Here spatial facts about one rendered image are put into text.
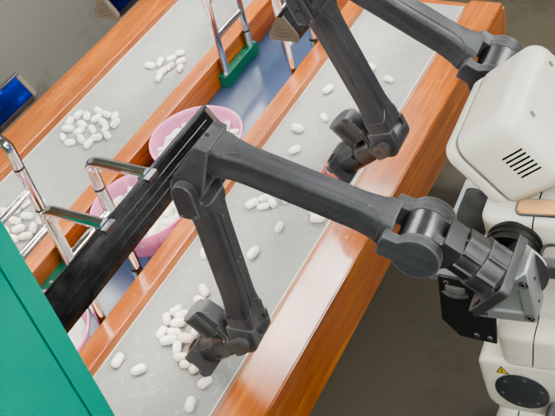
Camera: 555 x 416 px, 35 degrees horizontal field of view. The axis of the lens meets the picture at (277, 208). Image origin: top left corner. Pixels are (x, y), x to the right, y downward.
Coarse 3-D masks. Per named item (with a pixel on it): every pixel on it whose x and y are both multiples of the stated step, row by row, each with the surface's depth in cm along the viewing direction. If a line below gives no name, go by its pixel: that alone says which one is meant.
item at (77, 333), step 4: (80, 320) 202; (76, 324) 202; (80, 324) 202; (84, 324) 202; (72, 328) 201; (76, 328) 201; (80, 328) 201; (84, 328) 201; (72, 332) 200; (76, 332) 200; (80, 332) 199; (84, 332) 200; (72, 336) 199; (76, 336) 199; (80, 336) 199; (72, 340) 198; (76, 340) 198; (80, 340) 198; (76, 344) 198
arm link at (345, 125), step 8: (344, 112) 186; (352, 112) 184; (336, 120) 187; (344, 120) 184; (352, 120) 183; (360, 120) 184; (336, 128) 185; (344, 128) 185; (352, 128) 184; (360, 128) 184; (344, 136) 186; (352, 136) 185; (360, 136) 185; (352, 144) 187; (376, 144) 182; (384, 144) 180; (376, 152) 182; (384, 152) 181; (392, 152) 181
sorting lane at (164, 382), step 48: (384, 48) 256; (336, 96) 244; (288, 144) 233; (336, 144) 229; (240, 192) 222; (240, 240) 210; (288, 240) 207; (192, 288) 201; (288, 288) 196; (144, 336) 194; (144, 384) 184; (192, 384) 182
